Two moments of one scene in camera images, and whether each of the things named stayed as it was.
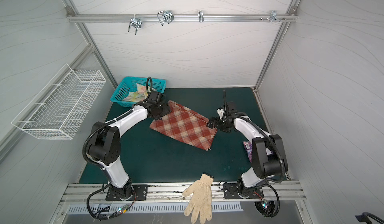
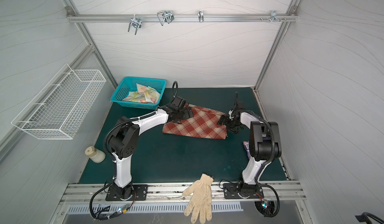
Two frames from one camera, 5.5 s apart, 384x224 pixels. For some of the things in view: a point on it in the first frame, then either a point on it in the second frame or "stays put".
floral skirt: [139, 95] stays put
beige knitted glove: [200, 201] stays put
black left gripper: [167, 110] -> [187, 115]
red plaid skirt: [183, 124] stays put
